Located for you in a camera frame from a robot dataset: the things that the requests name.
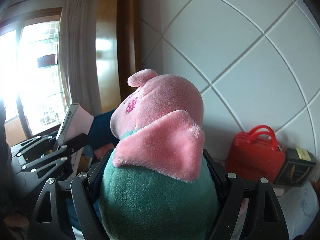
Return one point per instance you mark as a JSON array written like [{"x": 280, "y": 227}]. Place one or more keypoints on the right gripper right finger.
[{"x": 229, "y": 190}]

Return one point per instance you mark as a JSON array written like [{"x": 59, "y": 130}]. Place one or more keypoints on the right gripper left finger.
[{"x": 85, "y": 190}]

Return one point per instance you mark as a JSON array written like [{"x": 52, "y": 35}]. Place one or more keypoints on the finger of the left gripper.
[{"x": 73, "y": 144}]

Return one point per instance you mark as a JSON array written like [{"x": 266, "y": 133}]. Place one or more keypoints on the white red carton box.
[{"x": 77, "y": 121}]

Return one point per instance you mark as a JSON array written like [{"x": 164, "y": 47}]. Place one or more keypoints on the pig plush green shirt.
[{"x": 156, "y": 183}]

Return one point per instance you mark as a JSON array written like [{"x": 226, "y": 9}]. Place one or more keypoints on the blue plastic storage crate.
[{"x": 99, "y": 136}]

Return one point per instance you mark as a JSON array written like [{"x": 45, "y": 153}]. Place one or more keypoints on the red toy suitcase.
[{"x": 256, "y": 154}]

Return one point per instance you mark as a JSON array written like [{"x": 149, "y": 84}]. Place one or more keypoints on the black gift box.
[{"x": 298, "y": 167}]

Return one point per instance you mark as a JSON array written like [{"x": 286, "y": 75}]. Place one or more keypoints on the white curtain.
[{"x": 76, "y": 57}]

